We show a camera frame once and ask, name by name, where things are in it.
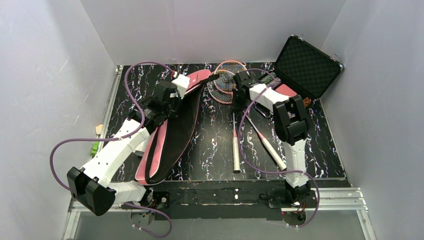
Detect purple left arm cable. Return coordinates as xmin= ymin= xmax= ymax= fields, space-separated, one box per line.
xmin=49 ymin=61 xmax=176 ymax=239

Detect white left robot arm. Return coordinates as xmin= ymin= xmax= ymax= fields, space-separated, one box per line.
xmin=67 ymin=79 xmax=189 ymax=216

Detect pink racket bag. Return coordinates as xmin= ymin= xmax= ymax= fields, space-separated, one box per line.
xmin=135 ymin=69 xmax=212 ymax=186

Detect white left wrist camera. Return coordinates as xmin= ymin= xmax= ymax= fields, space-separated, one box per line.
xmin=171 ymin=74 xmax=191 ymax=99

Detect pink badminton racket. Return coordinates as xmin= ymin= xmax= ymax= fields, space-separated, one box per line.
xmin=206 ymin=78 xmax=242 ymax=174
xmin=207 ymin=60 xmax=287 ymax=174

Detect tan wooden block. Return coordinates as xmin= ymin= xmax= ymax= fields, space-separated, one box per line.
xmin=95 ymin=124 xmax=104 ymax=135

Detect white shuttlecock tube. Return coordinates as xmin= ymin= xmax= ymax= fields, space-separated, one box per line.
xmin=133 ymin=140 xmax=150 ymax=157

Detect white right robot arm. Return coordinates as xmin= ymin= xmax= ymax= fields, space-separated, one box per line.
xmin=232 ymin=70 xmax=311 ymax=189

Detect green clip on wall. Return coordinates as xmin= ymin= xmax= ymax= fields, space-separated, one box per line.
xmin=90 ymin=141 xmax=99 ymax=157

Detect black poker chip case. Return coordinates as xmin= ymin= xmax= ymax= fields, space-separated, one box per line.
xmin=271 ymin=34 xmax=344 ymax=111

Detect pink playing card deck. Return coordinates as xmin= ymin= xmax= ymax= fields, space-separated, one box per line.
xmin=274 ymin=84 xmax=297 ymax=98

